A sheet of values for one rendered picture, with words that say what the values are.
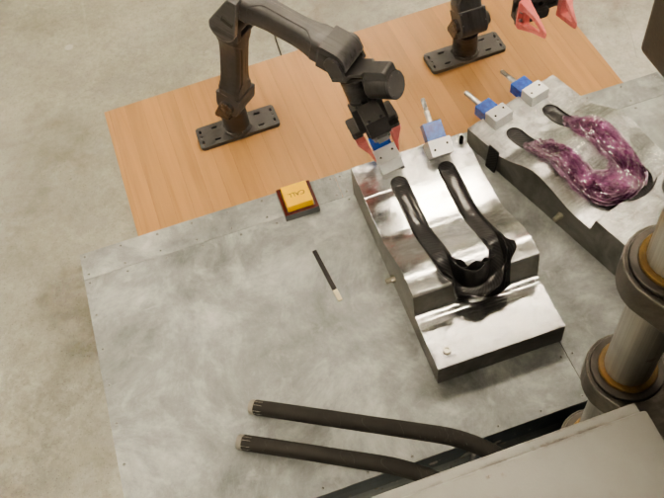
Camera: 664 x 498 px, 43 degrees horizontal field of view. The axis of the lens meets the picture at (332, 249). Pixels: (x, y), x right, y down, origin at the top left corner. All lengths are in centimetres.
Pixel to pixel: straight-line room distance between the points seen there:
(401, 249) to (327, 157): 39
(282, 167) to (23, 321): 126
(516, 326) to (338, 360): 35
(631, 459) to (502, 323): 78
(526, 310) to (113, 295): 86
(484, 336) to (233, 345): 50
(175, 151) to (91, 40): 172
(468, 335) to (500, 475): 78
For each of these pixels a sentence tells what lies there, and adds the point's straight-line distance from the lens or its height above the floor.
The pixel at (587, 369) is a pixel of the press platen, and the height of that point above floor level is 129.
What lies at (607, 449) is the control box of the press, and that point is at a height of 147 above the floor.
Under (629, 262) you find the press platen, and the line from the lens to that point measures 92.
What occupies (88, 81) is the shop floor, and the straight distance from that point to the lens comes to 354.
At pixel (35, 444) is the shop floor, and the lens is 270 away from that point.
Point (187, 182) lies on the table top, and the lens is 199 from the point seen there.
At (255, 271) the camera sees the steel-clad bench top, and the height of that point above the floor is 80.
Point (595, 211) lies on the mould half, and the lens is 179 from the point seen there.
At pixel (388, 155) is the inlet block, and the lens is 177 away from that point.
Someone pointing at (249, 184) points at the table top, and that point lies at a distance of 195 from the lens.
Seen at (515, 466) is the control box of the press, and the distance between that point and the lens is 88.
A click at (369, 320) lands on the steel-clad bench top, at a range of 171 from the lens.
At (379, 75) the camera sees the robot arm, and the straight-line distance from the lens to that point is 161.
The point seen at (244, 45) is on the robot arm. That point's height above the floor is 110.
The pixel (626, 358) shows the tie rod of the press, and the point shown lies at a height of 136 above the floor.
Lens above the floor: 229
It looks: 56 degrees down
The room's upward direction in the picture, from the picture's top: 10 degrees counter-clockwise
